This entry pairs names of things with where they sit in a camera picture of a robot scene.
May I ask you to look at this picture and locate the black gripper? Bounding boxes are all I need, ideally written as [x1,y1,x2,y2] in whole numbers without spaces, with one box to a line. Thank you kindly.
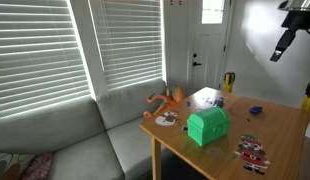
[269,11,310,63]

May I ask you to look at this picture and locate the small blue toy car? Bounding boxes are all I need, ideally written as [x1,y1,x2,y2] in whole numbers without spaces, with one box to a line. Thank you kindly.
[249,105,264,115]

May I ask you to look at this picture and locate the green toy treasure chest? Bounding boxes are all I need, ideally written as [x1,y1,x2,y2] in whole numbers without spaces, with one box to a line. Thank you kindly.
[186,106,231,147]

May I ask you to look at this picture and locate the orange toy octopus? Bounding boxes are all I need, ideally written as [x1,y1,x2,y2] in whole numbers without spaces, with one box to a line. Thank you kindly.
[143,84,187,120]

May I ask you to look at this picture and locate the white front door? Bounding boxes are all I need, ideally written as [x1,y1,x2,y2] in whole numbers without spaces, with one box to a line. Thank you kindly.
[187,0,233,96]

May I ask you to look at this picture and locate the round pirate face sticker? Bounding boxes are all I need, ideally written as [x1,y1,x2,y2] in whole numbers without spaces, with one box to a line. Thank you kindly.
[154,110,181,127]

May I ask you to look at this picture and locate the narrow white window blinds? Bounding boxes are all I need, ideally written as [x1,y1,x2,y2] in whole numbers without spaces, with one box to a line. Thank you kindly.
[88,0,164,90]

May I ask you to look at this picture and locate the wooden table leg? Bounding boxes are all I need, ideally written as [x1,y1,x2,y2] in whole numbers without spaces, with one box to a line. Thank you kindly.
[150,135,162,180]

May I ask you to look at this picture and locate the grey corner sofa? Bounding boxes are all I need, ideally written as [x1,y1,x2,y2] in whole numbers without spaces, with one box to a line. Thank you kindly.
[0,78,188,180]

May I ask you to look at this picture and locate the wide white window blinds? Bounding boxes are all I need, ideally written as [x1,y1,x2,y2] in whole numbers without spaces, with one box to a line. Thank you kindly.
[0,0,93,121]

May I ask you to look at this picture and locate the pillow with red pattern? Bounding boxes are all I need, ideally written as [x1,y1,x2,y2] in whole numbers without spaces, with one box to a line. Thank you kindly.
[20,152,55,180]

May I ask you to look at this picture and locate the pillow with circle pattern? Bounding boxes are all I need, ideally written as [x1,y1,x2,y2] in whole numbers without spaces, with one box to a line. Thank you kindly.
[0,152,36,180]

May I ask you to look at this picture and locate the yellow black stand post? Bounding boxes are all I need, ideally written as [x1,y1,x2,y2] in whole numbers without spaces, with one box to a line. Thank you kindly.
[223,71,236,94]
[300,79,310,122]

